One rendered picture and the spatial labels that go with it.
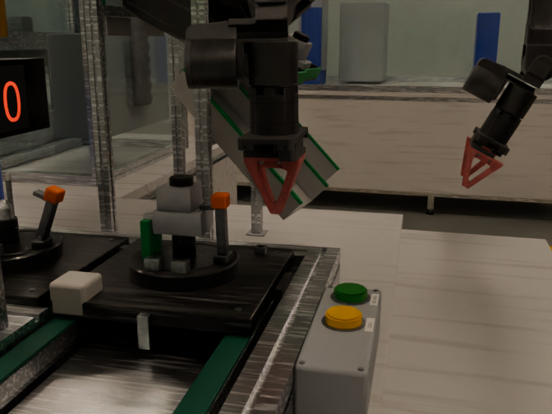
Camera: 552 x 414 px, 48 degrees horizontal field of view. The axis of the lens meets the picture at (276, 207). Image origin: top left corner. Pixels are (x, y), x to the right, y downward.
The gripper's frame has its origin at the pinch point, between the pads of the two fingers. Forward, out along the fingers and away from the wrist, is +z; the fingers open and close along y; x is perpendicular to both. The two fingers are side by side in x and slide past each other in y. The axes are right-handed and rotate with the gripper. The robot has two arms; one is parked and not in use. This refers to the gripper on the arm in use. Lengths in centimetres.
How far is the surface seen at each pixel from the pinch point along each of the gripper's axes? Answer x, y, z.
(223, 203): -6.2, 1.3, -0.6
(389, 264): 12.8, -38.6, 20.8
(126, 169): -69, -101, 18
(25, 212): -74, -57, 20
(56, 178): -83, -86, 18
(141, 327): -12.4, 13.6, 10.5
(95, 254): -26.6, -3.4, 8.8
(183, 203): -10.9, 2.6, -0.7
